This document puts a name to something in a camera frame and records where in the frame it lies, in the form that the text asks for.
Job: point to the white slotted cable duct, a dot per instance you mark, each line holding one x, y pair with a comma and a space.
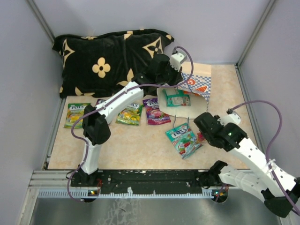
90, 194

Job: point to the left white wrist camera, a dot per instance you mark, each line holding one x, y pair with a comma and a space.
177, 59

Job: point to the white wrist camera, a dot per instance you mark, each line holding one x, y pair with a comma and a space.
230, 118
177, 59

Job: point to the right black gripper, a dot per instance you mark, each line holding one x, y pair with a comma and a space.
216, 117

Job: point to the red teal snack packet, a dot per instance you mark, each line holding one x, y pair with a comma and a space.
153, 113

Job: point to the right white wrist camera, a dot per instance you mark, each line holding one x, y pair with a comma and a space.
230, 118

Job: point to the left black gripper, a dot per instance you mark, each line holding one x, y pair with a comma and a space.
178, 75

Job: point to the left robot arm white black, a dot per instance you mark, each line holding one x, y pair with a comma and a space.
96, 119

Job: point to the orange snack packet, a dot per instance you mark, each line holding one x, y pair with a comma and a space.
200, 137

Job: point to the blue checkered paper bag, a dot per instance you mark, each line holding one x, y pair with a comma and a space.
198, 87

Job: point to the yellow green snack packet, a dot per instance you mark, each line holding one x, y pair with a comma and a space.
130, 115

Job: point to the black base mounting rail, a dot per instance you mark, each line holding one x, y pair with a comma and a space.
148, 181

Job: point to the green Fox's candy bag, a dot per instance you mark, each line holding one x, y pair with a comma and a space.
74, 112

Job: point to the purple snack packet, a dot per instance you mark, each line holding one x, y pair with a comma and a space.
99, 101

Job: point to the black pillow with beige flowers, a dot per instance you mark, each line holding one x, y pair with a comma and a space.
100, 66

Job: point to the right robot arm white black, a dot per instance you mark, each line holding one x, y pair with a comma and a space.
277, 189

